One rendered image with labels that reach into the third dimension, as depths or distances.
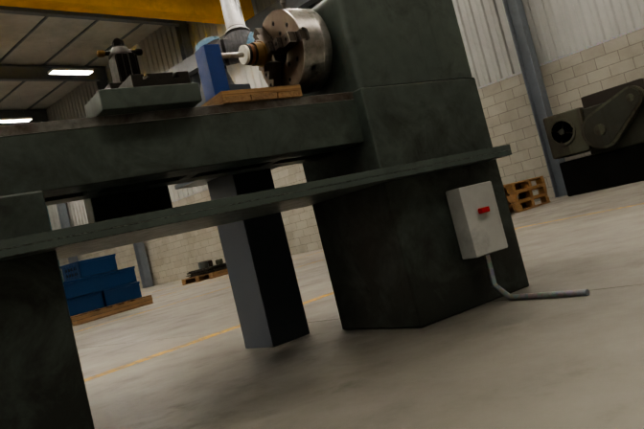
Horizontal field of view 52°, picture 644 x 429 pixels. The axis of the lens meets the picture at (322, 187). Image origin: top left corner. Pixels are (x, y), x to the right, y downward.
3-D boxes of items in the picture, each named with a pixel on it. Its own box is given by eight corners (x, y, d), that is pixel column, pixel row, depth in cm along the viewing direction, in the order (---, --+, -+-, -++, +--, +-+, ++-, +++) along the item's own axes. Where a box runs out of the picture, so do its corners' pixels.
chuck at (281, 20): (284, 99, 262) (272, 19, 259) (330, 87, 236) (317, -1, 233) (264, 101, 256) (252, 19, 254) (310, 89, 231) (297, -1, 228)
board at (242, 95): (254, 124, 252) (251, 114, 252) (303, 95, 222) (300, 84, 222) (181, 132, 234) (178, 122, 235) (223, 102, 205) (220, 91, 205)
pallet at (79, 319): (118, 310, 955) (106, 258, 961) (153, 303, 910) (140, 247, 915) (42, 332, 857) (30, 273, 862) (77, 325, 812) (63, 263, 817)
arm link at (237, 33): (228, 70, 291) (203, -36, 303) (261, 63, 291) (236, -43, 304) (224, 58, 279) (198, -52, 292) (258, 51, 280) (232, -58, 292)
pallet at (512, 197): (502, 212, 1095) (495, 187, 1098) (552, 201, 1040) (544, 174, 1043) (468, 223, 999) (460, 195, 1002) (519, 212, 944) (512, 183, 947)
